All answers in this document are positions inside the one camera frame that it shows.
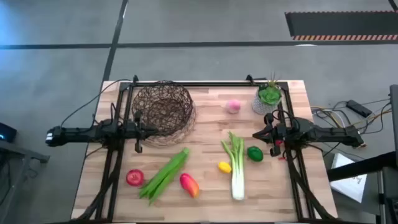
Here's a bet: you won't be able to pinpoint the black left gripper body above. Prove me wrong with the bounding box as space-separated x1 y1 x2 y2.
124 120 149 140

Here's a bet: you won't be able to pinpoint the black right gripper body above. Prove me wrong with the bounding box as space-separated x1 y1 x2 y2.
269 121 295 146

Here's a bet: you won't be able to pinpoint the green lime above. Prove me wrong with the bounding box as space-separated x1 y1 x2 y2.
247 146 264 162

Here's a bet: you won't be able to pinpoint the pink peach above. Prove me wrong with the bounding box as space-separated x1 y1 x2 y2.
226 99 242 114

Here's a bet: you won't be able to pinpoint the white and green celery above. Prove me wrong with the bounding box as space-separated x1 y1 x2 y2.
221 131 246 200

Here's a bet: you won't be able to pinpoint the red tomato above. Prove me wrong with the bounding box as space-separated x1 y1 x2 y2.
126 169 146 187

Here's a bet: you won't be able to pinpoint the yellow lemon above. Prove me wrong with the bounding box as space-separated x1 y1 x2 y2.
217 161 233 174

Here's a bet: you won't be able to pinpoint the red and orange mango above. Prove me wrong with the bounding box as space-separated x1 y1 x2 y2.
179 172 200 198

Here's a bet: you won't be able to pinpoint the succulent in white patterned pot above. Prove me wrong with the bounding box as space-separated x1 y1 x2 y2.
251 73 283 115

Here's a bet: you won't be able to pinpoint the black power adapter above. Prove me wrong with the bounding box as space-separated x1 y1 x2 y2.
346 99 373 118

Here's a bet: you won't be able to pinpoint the white paper sheet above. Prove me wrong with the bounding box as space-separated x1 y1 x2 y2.
329 152 368 203

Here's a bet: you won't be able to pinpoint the grey metal cart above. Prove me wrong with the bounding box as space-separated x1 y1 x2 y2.
0 139 50 218

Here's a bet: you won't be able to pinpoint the black hazard-striped floor mat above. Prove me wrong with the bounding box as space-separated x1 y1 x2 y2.
284 11 398 41

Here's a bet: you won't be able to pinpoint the black device with blue light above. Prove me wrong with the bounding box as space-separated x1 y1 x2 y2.
0 122 18 144

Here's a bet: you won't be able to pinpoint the dark brown wire basket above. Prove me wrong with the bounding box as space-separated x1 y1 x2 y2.
131 81 194 137

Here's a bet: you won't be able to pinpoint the tangled floor cables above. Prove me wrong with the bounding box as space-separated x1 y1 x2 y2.
310 99 392 134

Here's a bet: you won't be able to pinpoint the long black cable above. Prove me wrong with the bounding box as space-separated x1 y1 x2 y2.
60 78 131 128

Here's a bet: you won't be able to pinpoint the black aluminium table frame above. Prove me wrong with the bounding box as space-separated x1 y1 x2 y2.
77 74 340 224

